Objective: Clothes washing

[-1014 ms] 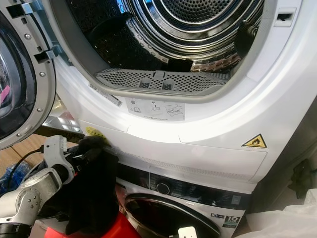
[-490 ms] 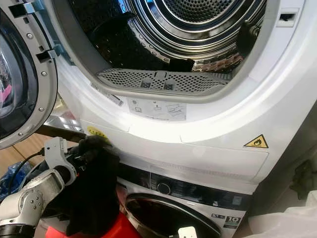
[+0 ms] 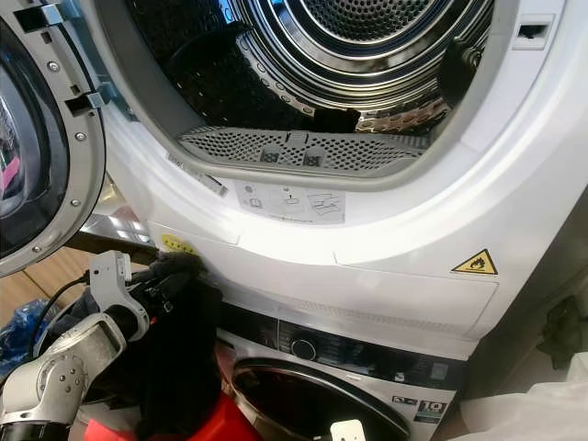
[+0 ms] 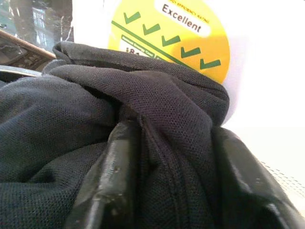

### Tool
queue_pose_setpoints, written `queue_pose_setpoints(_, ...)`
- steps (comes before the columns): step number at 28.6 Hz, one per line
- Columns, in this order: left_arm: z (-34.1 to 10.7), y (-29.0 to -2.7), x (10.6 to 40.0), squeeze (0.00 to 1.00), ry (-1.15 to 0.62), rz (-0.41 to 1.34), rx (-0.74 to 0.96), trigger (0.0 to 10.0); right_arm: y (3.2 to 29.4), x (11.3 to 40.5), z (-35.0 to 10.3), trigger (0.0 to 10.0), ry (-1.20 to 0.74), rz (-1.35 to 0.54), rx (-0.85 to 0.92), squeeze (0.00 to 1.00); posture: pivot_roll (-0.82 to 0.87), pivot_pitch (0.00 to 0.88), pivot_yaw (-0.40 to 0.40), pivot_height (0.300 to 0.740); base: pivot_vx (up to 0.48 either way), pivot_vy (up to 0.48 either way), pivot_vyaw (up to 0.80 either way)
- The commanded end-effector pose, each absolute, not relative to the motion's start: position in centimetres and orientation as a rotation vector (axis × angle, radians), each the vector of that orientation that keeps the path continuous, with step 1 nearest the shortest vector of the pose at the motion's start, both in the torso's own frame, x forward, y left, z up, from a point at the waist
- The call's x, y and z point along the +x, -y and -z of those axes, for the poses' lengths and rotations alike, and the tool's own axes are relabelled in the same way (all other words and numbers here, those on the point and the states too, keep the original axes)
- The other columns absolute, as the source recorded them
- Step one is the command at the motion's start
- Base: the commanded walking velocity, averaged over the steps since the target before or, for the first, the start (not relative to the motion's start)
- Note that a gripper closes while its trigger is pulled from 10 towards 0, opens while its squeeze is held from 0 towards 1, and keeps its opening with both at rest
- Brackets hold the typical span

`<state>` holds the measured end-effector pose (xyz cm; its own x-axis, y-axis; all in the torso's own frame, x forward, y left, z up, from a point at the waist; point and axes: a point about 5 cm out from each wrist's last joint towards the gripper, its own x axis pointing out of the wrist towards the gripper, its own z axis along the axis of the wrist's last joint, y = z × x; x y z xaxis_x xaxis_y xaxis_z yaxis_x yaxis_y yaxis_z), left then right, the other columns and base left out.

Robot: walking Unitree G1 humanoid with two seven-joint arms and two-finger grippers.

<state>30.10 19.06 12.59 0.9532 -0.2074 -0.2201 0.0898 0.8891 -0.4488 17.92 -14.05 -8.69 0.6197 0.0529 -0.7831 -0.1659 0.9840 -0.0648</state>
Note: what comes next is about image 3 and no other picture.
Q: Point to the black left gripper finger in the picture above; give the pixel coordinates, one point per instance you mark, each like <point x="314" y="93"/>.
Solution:
<point x="173" y="265"/>
<point x="173" y="292"/>

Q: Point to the black garment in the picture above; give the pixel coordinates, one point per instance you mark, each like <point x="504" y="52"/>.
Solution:
<point x="175" y="367"/>

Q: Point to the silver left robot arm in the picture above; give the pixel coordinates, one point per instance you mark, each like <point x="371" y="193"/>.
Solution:
<point x="55" y="377"/>

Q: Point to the white washing machine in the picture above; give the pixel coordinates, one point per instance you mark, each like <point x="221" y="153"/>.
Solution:
<point x="243" y="358"/>

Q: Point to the round yellow sticker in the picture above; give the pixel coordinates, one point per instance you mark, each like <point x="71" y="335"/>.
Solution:
<point x="177" y="244"/>

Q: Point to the white barcode label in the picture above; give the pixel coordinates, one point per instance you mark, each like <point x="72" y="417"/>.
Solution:
<point x="211" y="184"/>

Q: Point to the white instruction sticker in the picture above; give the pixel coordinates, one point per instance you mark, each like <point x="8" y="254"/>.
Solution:
<point x="289" y="204"/>

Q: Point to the blue plastic bag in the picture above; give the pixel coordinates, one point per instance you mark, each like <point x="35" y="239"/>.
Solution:
<point x="18" y="344"/>

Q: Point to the round washer control knob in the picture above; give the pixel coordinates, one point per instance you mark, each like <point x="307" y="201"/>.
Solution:
<point x="303" y="349"/>

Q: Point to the red plastic stool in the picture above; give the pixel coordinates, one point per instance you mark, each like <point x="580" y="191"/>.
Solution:
<point x="234" y="423"/>

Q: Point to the chrome rimmed washer door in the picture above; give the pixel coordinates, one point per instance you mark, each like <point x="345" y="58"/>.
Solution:
<point x="312" y="413"/>

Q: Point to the grey metal door hinge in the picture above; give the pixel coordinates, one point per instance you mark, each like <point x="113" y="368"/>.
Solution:
<point x="41" y="18"/>
<point x="83" y="103"/>

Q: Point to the round glass dryer door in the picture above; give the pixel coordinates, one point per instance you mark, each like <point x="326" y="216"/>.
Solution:
<point x="32" y="138"/>

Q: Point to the grey perforated lint filter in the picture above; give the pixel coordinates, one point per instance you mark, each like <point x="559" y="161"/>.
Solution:
<point x="340" y="152"/>

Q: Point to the white tumble dryer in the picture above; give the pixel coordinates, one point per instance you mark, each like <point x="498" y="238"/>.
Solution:
<point x="377" y="280"/>

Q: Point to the black washer control panel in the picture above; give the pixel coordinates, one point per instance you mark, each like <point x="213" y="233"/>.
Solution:
<point x="377" y="356"/>

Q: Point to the dark warranty sticker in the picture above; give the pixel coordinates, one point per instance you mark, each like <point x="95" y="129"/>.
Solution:
<point x="432" y="410"/>

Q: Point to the yellow flame warning sticker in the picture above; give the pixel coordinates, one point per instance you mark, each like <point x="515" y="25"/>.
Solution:
<point x="476" y="266"/>

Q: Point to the white cloth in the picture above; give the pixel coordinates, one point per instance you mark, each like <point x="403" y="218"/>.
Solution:
<point x="533" y="413"/>

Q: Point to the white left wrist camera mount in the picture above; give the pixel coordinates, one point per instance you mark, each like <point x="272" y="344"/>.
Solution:
<point x="110" y="276"/>

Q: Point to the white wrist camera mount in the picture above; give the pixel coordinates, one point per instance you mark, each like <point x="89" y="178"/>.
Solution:
<point x="110" y="276"/>
<point x="347" y="432"/>

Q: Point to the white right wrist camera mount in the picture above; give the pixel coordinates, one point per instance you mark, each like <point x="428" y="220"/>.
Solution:
<point x="347" y="432"/>

